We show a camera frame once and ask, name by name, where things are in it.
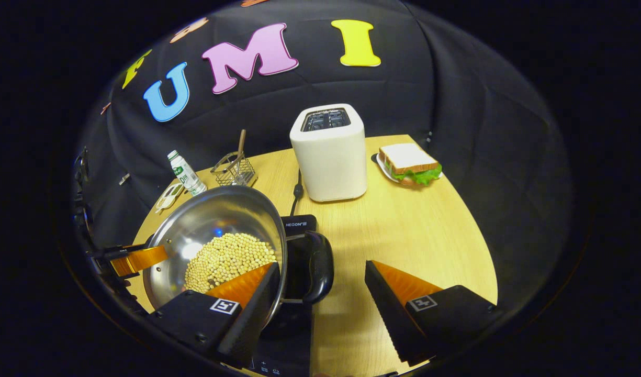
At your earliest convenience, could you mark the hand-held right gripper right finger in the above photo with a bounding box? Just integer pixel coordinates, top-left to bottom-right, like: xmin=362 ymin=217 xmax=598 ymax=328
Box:
xmin=365 ymin=260 xmax=504 ymax=367

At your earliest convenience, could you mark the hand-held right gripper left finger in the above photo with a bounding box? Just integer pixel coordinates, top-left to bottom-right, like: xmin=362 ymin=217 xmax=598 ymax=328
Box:
xmin=148 ymin=262 xmax=282 ymax=367

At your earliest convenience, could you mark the black induction cooktop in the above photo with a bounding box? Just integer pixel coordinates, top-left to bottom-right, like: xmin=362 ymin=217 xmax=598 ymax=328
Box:
xmin=244 ymin=214 xmax=318 ymax=377

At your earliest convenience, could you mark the steel pot with black handle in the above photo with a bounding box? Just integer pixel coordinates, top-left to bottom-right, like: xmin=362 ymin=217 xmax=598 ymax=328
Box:
xmin=142 ymin=184 xmax=335 ymax=315

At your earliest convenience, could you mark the white divided dish of beans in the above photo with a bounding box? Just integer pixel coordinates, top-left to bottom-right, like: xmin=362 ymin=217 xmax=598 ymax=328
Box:
xmin=155 ymin=182 xmax=185 ymax=214

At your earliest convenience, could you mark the pile of soybeans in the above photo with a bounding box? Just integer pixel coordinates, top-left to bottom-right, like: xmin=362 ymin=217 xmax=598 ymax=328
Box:
xmin=183 ymin=232 xmax=277 ymax=294

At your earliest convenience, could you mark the white drink bottle green label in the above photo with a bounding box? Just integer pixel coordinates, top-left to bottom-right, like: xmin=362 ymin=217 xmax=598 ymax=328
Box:
xmin=167 ymin=150 xmax=207 ymax=197

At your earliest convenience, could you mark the small white plate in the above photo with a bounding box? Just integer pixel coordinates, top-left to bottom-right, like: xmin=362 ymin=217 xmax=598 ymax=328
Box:
xmin=376 ymin=153 xmax=443 ymax=184

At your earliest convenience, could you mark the sandwich with lettuce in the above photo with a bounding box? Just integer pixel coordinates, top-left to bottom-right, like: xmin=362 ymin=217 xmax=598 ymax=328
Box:
xmin=379 ymin=143 xmax=443 ymax=186

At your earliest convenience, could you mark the white toaster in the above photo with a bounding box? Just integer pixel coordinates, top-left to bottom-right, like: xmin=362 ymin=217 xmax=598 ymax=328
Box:
xmin=290 ymin=103 xmax=368 ymax=203

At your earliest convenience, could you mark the wire utensil holder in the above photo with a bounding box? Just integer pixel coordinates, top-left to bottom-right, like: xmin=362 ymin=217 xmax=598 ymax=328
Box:
xmin=210 ymin=152 xmax=258 ymax=187

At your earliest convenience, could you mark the black power cable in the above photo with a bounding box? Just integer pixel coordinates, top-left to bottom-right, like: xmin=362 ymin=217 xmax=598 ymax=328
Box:
xmin=290 ymin=169 xmax=304 ymax=216

